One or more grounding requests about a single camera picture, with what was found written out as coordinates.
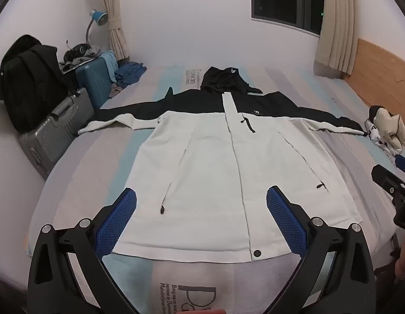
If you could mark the grey brown cloth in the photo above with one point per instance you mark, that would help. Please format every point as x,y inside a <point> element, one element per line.
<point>115,91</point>

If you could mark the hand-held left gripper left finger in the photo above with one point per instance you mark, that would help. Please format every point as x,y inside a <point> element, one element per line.
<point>119,222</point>

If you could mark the folded white printed clothes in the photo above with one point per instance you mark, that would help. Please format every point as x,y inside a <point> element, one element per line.
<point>387,127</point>

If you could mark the wooden headboard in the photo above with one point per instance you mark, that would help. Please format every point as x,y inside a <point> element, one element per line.
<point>382,72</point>

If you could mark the pile of dark clothes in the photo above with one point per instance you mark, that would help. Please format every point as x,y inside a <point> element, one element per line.
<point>80,52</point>

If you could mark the teal hard suitcase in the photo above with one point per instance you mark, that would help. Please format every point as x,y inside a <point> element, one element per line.
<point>93,81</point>

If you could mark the crumpled blue clothes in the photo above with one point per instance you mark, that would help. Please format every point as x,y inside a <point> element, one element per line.
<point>130,72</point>

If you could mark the grey hard suitcase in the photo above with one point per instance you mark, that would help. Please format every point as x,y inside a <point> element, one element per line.
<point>55,127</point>

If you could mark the bed with striped sheet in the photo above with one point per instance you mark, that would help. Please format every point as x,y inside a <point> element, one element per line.
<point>91,170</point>

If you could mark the beige tied curtain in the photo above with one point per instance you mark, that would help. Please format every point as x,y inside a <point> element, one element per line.
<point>116,13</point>

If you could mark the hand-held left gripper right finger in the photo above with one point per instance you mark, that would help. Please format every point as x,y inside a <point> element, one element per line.
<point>284,222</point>

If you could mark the blue desk lamp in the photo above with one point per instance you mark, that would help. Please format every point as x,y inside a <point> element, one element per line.
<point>99,18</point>

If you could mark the beige pleated curtain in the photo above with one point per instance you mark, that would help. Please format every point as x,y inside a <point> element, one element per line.
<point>340,23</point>

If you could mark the white and black jacket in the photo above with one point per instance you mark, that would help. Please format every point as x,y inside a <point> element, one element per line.
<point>205,170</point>

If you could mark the black backpack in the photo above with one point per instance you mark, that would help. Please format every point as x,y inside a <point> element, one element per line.
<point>29,81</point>

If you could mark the light blue cloth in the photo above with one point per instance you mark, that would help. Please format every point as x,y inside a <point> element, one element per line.
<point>109,63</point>

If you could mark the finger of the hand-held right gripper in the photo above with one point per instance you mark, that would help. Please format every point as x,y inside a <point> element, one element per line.
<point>404,163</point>
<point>384,176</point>

